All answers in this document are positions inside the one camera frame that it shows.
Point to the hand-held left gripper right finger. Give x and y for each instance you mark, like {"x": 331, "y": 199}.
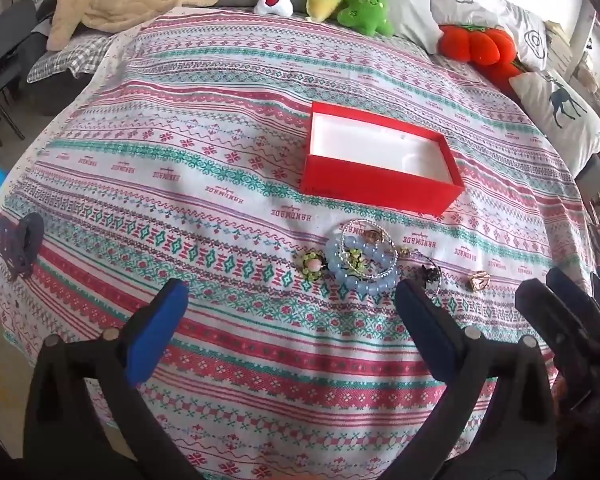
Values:
{"x": 425, "y": 320}

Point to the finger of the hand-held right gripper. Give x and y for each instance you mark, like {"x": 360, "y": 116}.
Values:
{"x": 572, "y": 287}
{"x": 550, "y": 315}

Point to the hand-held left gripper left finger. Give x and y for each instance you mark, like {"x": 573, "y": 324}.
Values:
{"x": 160, "y": 320}

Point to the black hair claw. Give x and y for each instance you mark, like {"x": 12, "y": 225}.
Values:
{"x": 431, "y": 275}

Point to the green bead flower pink centre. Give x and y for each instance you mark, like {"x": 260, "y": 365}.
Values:
{"x": 312, "y": 262}

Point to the red jewelry box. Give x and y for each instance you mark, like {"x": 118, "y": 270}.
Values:
{"x": 375, "y": 187}

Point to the patterned red green bedspread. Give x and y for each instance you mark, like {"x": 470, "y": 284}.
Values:
{"x": 180, "y": 160}

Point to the dark heart-shaped pad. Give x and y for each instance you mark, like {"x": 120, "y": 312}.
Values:
{"x": 15, "y": 245}

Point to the white deer pillow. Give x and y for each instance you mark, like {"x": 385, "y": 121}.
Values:
{"x": 555, "y": 110}

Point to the grey checked sheet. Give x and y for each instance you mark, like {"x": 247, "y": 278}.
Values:
{"x": 65, "y": 60}

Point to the white printed pillow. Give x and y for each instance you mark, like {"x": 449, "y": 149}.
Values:
{"x": 485, "y": 5}

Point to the green tree plush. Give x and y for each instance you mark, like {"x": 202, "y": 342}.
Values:
{"x": 367, "y": 7}

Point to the black chair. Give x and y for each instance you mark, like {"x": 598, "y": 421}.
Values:
{"x": 5, "y": 35}

